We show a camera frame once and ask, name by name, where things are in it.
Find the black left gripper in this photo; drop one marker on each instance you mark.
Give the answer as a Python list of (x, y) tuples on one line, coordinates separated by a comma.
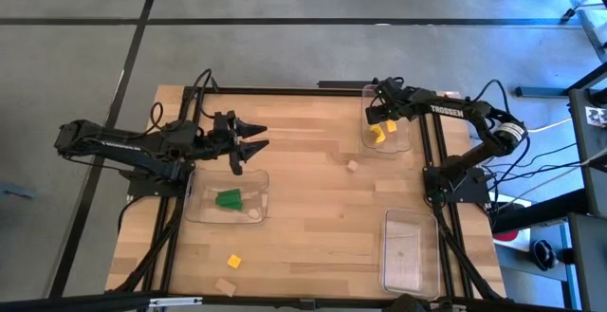
[(220, 139)]

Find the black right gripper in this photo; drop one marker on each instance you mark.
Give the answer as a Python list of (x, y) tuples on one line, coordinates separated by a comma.
[(391, 101)]

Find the yellow arch block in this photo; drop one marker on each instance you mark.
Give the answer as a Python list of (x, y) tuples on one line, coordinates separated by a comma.
[(378, 134)]

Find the small wooden cube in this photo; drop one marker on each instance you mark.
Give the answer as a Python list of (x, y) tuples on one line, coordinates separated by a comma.
[(351, 165)]

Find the green foam block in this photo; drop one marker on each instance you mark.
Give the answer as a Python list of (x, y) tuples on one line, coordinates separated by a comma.
[(230, 204), (231, 193)]

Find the square yellow block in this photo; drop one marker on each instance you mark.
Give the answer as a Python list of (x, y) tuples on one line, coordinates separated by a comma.
[(234, 261)]

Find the clear plastic bin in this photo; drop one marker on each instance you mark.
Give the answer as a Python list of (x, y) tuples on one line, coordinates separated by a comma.
[(199, 207), (410, 255), (400, 141)]

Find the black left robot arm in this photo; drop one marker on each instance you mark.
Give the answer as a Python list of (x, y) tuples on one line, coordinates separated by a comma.
[(118, 148)]

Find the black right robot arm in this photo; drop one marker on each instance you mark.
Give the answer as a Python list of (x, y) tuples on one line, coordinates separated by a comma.
[(493, 146)]

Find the flat wooden block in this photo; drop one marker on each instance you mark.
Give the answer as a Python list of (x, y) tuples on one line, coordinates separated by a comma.
[(226, 287)]

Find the blue floor bar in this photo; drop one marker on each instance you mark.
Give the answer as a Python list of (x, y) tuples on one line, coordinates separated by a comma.
[(540, 91)]

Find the red round object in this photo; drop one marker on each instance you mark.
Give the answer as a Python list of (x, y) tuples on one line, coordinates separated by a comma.
[(505, 236)]

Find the dark rounded object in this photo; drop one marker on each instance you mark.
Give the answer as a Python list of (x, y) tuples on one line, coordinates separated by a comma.
[(408, 305)]

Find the grey side table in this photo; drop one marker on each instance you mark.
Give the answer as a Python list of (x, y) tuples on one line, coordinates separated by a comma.
[(585, 151)]

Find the black headset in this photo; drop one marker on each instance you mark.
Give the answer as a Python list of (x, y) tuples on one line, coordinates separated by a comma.
[(544, 254)]

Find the black white marker tag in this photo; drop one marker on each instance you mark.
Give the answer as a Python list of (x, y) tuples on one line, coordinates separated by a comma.
[(596, 116)]

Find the blue metal stand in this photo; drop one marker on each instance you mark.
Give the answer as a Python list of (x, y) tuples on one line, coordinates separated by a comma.
[(583, 6)]

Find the black crossbar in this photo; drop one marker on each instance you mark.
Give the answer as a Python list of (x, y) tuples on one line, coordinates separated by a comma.
[(71, 302)]

